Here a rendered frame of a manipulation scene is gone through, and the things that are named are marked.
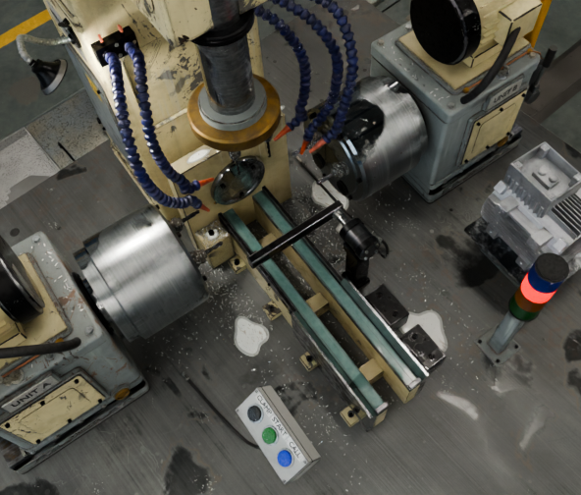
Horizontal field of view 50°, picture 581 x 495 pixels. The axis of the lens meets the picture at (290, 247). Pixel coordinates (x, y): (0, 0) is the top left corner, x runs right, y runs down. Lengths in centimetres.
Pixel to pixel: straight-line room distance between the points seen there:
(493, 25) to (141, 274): 89
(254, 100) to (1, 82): 241
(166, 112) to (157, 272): 37
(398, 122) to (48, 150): 147
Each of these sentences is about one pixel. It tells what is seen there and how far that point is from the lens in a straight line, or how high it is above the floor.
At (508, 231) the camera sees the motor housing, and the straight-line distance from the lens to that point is 148.
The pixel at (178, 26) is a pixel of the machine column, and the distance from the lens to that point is 101.
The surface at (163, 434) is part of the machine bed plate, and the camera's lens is 153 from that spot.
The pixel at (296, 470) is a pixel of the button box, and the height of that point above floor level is 107.
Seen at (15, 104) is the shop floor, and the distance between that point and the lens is 337.
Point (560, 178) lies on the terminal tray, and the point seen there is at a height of 111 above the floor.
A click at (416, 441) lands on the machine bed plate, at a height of 80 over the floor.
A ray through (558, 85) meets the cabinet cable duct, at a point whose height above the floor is 3.
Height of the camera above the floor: 225
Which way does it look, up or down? 61 degrees down
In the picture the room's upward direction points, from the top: 6 degrees counter-clockwise
